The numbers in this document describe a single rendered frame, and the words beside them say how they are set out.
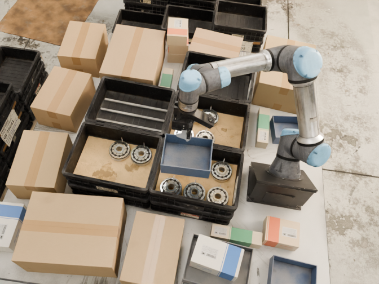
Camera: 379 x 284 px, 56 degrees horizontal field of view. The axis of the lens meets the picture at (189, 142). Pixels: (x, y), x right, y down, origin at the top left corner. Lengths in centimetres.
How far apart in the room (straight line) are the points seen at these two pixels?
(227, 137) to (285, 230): 54
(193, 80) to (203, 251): 72
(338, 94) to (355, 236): 128
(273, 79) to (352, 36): 207
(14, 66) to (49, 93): 93
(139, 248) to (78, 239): 25
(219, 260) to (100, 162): 73
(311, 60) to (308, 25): 254
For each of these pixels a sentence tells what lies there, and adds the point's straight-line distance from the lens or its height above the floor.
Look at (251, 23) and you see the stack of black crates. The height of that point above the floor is 49.
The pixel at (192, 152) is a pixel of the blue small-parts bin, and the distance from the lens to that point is 153.
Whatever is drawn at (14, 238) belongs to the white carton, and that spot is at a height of 77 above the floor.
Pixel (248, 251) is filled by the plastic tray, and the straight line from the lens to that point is 169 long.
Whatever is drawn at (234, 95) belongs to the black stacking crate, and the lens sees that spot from 206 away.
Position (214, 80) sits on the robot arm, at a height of 144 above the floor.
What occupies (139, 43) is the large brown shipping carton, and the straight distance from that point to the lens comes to 220.
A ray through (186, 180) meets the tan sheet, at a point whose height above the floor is 83.
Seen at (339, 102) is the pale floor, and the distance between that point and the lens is 341.
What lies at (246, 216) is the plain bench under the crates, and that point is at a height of 70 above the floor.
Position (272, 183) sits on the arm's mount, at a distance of 169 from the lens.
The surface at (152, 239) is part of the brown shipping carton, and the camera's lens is 161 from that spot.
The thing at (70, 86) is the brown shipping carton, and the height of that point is 86.
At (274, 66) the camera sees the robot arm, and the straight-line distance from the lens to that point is 157.
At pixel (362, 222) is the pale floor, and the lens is 290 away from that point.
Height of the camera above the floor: 240
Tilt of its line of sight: 58 degrees down
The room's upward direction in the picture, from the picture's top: 7 degrees clockwise
